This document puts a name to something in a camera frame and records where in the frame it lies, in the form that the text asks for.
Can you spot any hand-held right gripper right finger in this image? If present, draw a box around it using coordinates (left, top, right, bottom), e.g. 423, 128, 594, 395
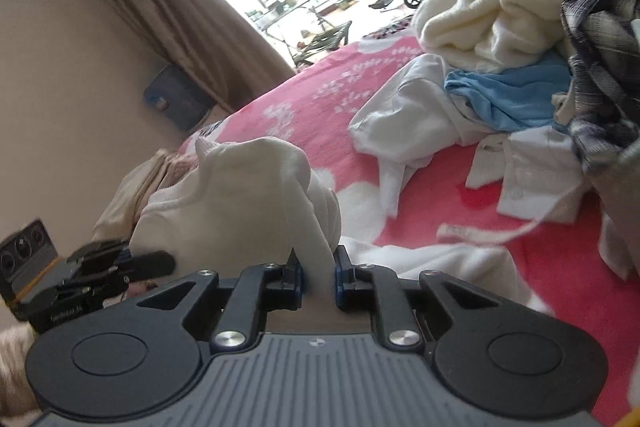
332, 246, 506, 353

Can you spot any grey-beige cloth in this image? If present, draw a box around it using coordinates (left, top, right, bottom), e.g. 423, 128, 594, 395
582, 142, 640, 283

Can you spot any dark plaid shirt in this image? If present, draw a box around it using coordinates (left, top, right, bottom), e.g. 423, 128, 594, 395
550, 0, 640, 175

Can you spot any beige checked folded cloth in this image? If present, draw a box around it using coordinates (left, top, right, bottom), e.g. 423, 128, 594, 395
92, 149, 201, 243

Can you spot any white collared shirt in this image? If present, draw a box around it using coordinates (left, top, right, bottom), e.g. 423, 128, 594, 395
465, 124, 593, 225

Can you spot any cream sweater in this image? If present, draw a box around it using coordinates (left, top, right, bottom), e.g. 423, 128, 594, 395
417, 0, 576, 75

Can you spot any blue box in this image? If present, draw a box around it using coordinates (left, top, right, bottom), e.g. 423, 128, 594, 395
144, 64, 213, 132

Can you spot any off-white sweatshirt orange print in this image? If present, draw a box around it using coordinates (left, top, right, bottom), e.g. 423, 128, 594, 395
131, 137, 343, 298

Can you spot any pale grey-white garment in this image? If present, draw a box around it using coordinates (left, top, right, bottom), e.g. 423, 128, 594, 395
340, 234, 556, 315

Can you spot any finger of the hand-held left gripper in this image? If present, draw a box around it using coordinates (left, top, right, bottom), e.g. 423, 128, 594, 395
122, 249, 176, 283

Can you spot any pink floral blanket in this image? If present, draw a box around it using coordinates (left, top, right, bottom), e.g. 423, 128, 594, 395
175, 34, 640, 427

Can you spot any black folding stand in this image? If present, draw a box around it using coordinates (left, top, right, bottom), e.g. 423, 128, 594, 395
280, 19, 353, 68

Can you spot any person's cream fluffy garment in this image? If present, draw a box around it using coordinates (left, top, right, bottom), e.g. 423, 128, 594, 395
0, 322, 43, 427

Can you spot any light blue cloth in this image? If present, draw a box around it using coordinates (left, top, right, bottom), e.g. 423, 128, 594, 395
444, 57, 573, 132

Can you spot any crumpled white shirt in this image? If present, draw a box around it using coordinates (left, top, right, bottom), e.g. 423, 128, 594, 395
347, 54, 506, 220

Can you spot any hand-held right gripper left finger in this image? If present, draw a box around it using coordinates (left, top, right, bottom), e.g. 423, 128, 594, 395
136, 257, 307, 353

